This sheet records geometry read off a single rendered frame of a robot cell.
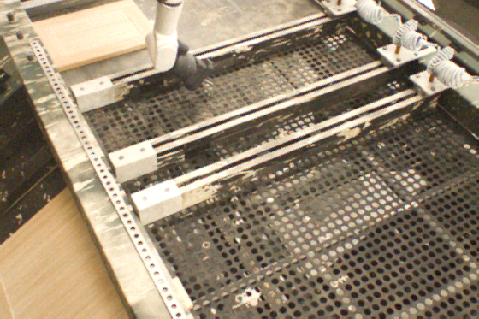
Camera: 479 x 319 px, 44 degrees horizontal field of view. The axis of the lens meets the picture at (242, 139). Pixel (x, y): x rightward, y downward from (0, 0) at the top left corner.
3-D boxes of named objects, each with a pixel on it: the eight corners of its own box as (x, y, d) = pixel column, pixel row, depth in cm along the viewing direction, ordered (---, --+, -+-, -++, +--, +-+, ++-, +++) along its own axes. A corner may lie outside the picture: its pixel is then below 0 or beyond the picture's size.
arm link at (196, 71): (194, 97, 196) (170, 85, 186) (181, 80, 201) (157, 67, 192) (219, 68, 193) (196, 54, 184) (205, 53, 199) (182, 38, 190)
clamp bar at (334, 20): (71, 99, 197) (58, 39, 180) (355, 13, 242) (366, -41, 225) (81, 117, 191) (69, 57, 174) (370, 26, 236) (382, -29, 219)
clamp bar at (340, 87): (108, 166, 176) (97, 106, 160) (410, 58, 221) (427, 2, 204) (120, 188, 170) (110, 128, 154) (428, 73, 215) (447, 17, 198)
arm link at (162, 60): (152, 73, 180) (158, 40, 170) (145, 52, 185) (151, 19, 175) (173, 72, 182) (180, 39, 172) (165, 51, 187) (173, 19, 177)
